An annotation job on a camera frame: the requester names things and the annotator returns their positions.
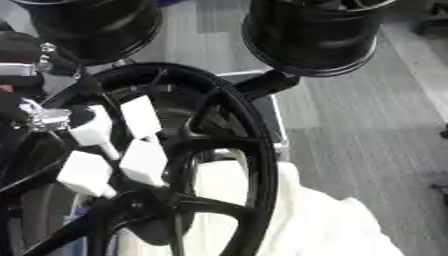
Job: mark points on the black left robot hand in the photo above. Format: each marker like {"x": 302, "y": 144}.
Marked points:
{"x": 26, "y": 50}

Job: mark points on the black wheel rim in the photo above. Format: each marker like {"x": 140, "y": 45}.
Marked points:
{"x": 99, "y": 30}
{"x": 309, "y": 40}

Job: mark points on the white pin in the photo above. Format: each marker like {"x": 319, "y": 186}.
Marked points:
{"x": 140, "y": 115}
{"x": 84, "y": 173}
{"x": 143, "y": 162}
{"x": 92, "y": 130}

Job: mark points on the black spoked wheel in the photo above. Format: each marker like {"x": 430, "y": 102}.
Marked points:
{"x": 266, "y": 160}

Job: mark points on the white cloth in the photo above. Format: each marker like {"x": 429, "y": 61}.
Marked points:
{"x": 326, "y": 223}

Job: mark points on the black support bracket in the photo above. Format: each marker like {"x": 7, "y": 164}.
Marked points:
{"x": 269, "y": 83}

